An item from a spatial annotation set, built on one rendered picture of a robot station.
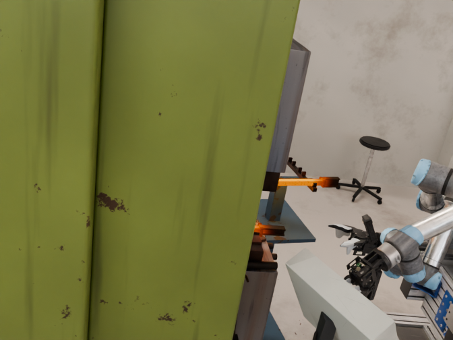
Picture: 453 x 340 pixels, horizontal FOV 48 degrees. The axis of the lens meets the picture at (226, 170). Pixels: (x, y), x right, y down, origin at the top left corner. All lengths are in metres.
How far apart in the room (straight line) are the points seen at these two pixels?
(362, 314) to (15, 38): 1.02
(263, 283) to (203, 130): 0.80
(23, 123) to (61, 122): 0.08
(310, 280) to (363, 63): 3.63
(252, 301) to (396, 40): 3.46
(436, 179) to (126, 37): 1.43
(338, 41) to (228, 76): 3.59
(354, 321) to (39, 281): 0.80
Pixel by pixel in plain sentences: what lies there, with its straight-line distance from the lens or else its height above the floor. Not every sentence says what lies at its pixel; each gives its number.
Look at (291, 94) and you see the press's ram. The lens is 1.56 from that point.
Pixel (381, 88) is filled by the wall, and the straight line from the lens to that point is 5.01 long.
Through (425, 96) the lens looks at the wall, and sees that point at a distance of 5.19.
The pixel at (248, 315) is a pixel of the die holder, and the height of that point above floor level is 0.71.
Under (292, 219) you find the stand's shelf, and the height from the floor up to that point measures 0.76.
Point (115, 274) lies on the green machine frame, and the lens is 1.47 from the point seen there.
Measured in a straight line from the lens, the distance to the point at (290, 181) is 2.31.
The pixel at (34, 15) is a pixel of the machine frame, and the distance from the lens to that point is 1.12.
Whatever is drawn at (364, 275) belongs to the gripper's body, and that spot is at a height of 1.12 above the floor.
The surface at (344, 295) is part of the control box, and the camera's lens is 1.39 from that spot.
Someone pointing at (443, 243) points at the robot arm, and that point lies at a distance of 2.19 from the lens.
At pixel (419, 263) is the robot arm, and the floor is 1.12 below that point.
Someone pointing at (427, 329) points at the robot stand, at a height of 0.23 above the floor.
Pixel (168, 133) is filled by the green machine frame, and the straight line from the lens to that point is 1.26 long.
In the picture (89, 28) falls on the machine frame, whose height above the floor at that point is 1.77.
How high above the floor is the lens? 1.96
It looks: 24 degrees down
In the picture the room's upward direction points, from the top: 9 degrees clockwise
